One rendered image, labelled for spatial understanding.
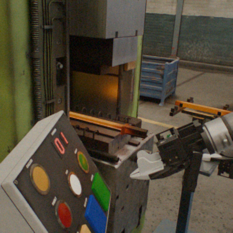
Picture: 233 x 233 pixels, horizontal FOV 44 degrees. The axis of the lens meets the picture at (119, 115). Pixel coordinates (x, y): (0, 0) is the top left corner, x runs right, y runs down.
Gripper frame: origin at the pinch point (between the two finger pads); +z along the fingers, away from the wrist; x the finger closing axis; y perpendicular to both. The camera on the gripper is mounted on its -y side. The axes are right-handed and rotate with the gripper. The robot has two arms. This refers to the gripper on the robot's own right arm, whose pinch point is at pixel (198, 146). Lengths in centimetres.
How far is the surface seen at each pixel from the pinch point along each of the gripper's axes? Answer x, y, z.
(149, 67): 350, 39, 158
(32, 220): -72, -13, 11
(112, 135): -7.8, 1.0, 31.8
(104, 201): -45.6, 0.5, 12.7
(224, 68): 757, 88, 93
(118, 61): -8.3, -28.3, 30.7
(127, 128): -1.4, -1.0, 28.3
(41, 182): -67, -16, 14
